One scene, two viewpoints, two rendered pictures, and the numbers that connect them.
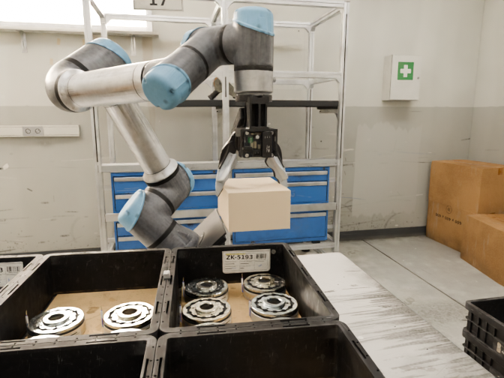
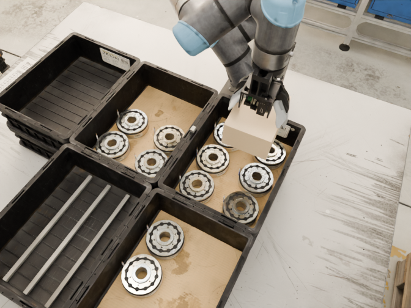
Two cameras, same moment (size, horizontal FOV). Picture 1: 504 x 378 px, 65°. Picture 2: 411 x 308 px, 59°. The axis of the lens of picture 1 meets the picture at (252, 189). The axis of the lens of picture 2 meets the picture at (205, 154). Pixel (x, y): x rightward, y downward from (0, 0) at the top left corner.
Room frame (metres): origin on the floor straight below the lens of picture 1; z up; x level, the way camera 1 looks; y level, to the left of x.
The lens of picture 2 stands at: (0.23, -0.22, 1.80)
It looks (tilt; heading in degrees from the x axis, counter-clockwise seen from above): 56 degrees down; 33
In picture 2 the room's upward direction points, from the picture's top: 4 degrees clockwise
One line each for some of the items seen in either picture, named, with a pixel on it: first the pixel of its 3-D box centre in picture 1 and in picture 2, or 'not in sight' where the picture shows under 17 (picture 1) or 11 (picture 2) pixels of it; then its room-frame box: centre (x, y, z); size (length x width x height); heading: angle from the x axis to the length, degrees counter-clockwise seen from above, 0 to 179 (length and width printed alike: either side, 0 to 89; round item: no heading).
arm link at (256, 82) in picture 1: (255, 84); (273, 52); (0.78, -0.01, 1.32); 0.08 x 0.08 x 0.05
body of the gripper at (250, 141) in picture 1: (254, 127); (263, 83); (0.77, 0.00, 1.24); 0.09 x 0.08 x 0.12; 12
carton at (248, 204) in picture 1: (251, 202); (256, 119); (0.80, 0.00, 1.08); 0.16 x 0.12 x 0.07; 12
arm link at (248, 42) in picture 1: (252, 41); (279, 16); (0.78, 0.00, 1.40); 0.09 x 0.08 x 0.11; 57
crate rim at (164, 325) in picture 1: (239, 280); (235, 156); (0.77, 0.03, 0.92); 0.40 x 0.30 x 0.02; 8
